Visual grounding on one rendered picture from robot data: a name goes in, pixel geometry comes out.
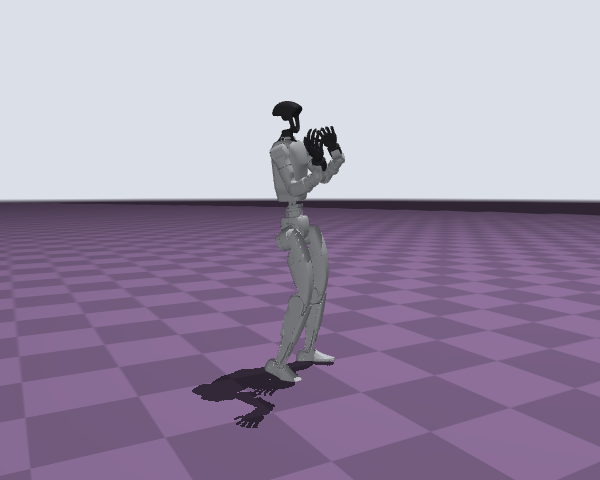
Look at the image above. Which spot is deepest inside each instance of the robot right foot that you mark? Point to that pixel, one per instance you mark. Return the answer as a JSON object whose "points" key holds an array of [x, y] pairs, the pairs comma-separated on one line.
{"points": [[285, 374]]}

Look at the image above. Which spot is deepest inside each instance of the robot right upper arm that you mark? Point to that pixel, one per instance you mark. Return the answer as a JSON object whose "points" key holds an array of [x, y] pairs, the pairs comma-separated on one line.
{"points": [[280, 156]]}

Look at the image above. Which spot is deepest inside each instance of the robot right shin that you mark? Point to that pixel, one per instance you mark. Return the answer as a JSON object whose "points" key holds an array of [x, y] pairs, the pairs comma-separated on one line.
{"points": [[292, 327]]}

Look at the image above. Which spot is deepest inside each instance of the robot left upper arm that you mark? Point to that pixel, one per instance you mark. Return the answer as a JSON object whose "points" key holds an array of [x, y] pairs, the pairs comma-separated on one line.
{"points": [[310, 167]]}

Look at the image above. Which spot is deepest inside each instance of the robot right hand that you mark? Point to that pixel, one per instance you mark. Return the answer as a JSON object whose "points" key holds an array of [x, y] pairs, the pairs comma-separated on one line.
{"points": [[315, 149]]}

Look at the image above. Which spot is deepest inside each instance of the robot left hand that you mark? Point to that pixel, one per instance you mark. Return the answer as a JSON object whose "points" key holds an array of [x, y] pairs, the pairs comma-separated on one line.
{"points": [[330, 139]]}

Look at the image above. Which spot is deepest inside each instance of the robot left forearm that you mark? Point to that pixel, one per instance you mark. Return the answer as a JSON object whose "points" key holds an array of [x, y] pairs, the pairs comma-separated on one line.
{"points": [[335, 163]]}

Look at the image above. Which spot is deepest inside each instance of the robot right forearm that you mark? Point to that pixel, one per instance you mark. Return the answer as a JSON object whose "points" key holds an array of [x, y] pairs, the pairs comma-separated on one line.
{"points": [[306, 184]]}

